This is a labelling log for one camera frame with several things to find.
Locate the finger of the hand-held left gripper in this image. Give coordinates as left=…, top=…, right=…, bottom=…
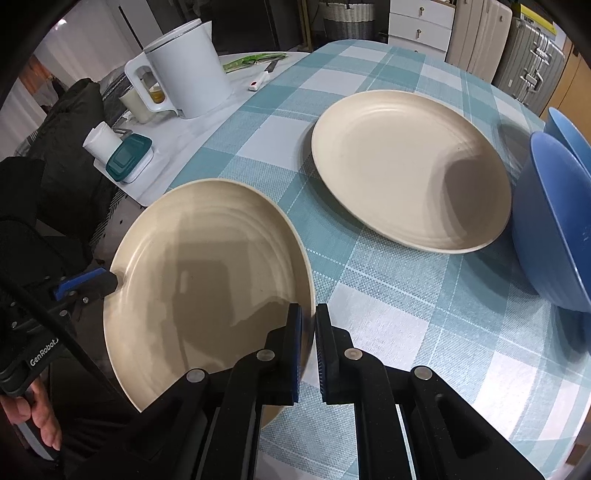
left=53, top=269, right=120, bottom=308

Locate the white electric kettle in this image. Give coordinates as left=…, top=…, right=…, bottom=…
left=124, top=18, right=233, bottom=120

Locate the dark cloth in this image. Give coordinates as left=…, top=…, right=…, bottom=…
left=18, top=78, right=122, bottom=241

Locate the blue ceramic bowl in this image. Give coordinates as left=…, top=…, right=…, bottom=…
left=510, top=131, right=591, bottom=313
left=545, top=107, right=591, bottom=185

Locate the beige ribbed suitcase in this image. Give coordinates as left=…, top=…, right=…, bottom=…
left=445, top=0, right=513, bottom=81

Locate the white drawer cabinet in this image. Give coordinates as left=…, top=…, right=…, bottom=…
left=388, top=0, right=455, bottom=61

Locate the cream ceramic plate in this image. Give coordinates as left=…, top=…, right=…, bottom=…
left=311, top=90, right=513, bottom=254
left=102, top=178, right=317, bottom=430

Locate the person's left hand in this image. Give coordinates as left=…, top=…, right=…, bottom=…
left=0, top=384, right=64, bottom=453

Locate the wooden door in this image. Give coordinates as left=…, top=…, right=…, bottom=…
left=538, top=44, right=591, bottom=121

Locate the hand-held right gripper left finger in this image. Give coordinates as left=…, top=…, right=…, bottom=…
left=92, top=302, right=305, bottom=480

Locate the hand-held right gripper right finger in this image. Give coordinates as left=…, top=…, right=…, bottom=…
left=315, top=303, right=548, bottom=480

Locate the green packet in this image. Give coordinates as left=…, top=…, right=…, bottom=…
left=223, top=53, right=288, bottom=73

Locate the thick black cable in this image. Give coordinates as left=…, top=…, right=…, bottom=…
left=0, top=271, right=117, bottom=395

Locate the cream mug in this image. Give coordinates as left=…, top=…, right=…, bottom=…
left=119, top=87, right=154, bottom=124

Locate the silver ribbed suitcase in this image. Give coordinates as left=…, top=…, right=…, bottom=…
left=493, top=9, right=566, bottom=116

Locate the white cup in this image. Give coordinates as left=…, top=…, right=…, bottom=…
left=83, top=122, right=122, bottom=160

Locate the woven laundry basket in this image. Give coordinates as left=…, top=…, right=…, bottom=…
left=322, top=0, right=374, bottom=41

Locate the white handled knife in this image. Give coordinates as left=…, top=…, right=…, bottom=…
left=248, top=60, right=278, bottom=92

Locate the teal lidded container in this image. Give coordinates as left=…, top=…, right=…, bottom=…
left=106, top=134, right=154, bottom=182

